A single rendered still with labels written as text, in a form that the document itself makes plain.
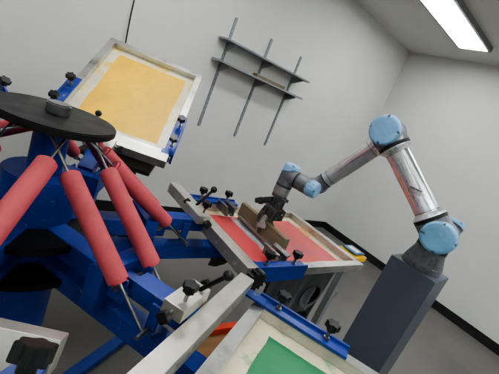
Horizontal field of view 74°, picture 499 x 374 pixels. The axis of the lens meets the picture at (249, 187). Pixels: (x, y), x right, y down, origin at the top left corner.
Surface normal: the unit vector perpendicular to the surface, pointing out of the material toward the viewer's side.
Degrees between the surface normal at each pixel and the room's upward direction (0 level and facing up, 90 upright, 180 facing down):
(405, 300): 90
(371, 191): 90
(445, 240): 95
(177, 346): 0
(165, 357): 0
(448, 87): 90
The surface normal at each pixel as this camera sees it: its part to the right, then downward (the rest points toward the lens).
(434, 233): -0.50, 0.13
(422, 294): -0.71, -0.10
